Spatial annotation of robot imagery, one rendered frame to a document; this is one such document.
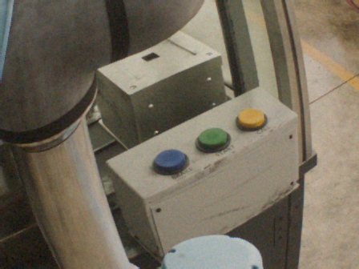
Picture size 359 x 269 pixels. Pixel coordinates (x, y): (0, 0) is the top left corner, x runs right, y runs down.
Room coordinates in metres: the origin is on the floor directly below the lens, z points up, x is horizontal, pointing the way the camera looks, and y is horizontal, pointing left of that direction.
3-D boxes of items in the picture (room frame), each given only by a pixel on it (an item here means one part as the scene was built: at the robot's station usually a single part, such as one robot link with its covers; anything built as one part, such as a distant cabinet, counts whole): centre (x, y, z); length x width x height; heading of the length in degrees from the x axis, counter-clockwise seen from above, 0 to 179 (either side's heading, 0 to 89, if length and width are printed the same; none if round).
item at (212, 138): (0.91, -0.04, 0.90); 0.04 x 0.04 x 0.02
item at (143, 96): (1.19, 0.02, 0.82); 0.18 x 0.18 x 0.15; 26
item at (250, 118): (0.94, -0.11, 0.90); 0.04 x 0.04 x 0.02
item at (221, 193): (0.92, -0.04, 0.82); 0.28 x 0.11 x 0.15; 116
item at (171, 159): (0.88, 0.02, 0.90); 0.04 x 0.04 x 0.02
